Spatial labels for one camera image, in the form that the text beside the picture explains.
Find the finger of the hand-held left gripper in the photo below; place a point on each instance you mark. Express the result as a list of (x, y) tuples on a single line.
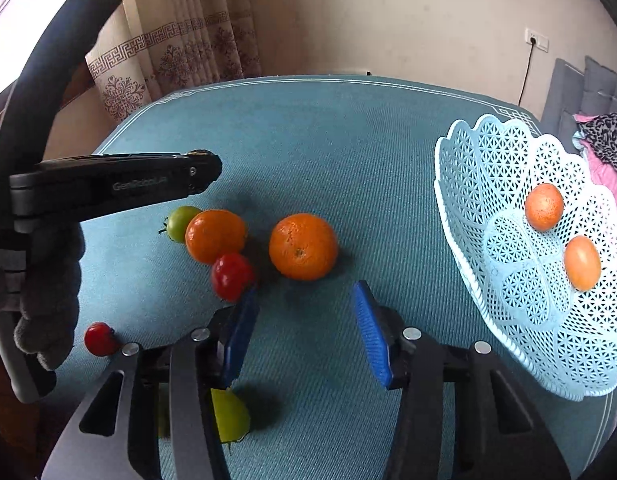
[(201, 172)]

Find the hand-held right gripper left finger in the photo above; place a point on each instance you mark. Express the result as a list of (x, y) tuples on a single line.
[(241, 330)]

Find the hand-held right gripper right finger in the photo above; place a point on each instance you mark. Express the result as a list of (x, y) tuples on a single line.
[(371, 330)]

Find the green tomato with stem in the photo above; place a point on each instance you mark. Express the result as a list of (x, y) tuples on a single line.
[(177, 225)]

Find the orange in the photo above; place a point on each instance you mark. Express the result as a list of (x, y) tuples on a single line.
[(213, 235), (543, 207), (301, 245)]

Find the yellow-green tomato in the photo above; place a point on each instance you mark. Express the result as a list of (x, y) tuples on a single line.
[(231, 415)]

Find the small red tomato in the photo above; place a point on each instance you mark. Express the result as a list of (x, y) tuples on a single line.
[(99, 339)]

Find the light blue plastic basket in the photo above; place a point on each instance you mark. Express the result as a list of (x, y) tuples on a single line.
[(488, 185)]

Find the person's left hand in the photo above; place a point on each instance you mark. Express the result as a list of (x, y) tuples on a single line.
[(53, 290)]

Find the wooden window sill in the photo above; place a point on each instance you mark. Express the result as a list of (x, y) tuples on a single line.
[(78, 85)]

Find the teal tablecloth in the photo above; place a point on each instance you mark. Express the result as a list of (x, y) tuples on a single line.
[(338, 160)]

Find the beige patterned curtain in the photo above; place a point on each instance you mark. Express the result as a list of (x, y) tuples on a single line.
[(188, 35)]

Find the bright window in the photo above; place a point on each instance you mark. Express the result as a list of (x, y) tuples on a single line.
[(18, 25)]

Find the smooth orange tomato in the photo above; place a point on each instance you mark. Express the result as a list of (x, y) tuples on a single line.
[(582, 262)]

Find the pile of clothes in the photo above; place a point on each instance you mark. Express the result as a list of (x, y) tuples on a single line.
[(603, 175)]

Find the grey sofa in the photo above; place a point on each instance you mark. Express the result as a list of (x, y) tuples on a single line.
[(561, 95)]

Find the leopard print garment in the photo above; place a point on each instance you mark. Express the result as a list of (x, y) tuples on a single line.
[(608, 135)]

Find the grey quilted cushion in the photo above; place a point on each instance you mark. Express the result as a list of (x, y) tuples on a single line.
[(606, 85)]

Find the white wall socket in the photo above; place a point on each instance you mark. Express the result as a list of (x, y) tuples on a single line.
[(538, 40)]

